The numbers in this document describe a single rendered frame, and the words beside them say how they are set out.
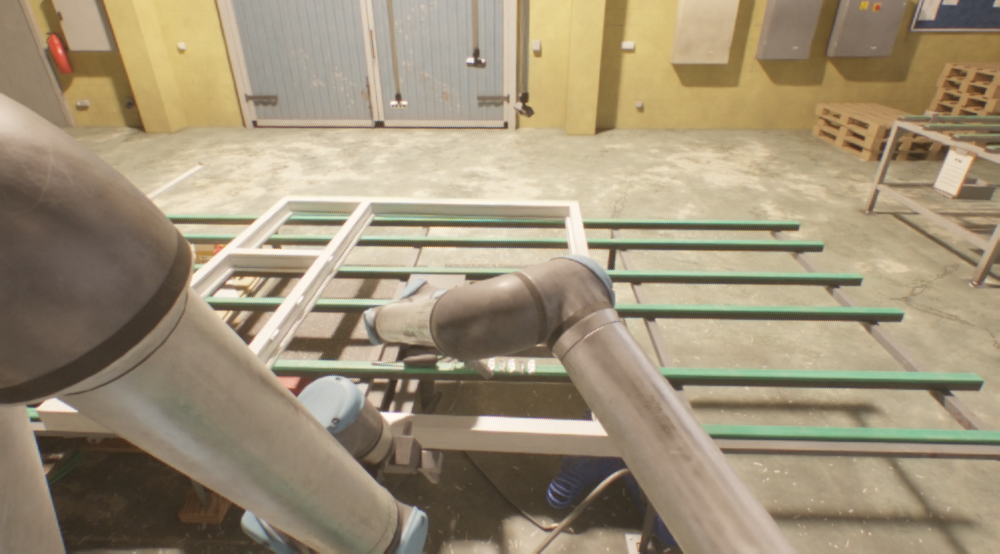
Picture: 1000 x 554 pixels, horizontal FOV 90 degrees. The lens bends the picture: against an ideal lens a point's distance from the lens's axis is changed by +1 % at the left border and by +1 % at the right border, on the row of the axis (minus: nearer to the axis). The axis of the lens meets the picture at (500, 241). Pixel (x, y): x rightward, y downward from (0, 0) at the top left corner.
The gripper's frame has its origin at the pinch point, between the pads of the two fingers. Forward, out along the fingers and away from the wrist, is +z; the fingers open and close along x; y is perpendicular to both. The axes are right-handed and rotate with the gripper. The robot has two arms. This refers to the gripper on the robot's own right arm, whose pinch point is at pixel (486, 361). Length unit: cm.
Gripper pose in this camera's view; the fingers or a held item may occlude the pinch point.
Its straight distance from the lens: 156.1
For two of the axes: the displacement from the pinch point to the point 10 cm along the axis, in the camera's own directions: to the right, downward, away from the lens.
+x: 0.2, 4.5, -8.9
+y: -7.9, 5.6, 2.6
